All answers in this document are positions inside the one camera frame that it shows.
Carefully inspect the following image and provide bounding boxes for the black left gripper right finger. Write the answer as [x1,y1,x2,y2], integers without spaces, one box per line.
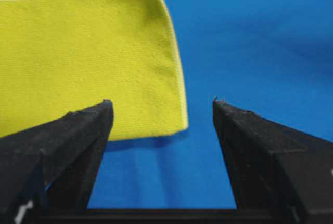
[212,100,332,223]

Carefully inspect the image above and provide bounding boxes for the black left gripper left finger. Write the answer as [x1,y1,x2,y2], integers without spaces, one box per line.
[1,100,114,223]

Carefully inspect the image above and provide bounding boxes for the yellow-green towel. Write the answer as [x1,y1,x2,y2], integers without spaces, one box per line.
[1,0,188,141]

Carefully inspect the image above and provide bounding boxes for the blue table cloth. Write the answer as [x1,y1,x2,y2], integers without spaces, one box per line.
[89,0,332,208]

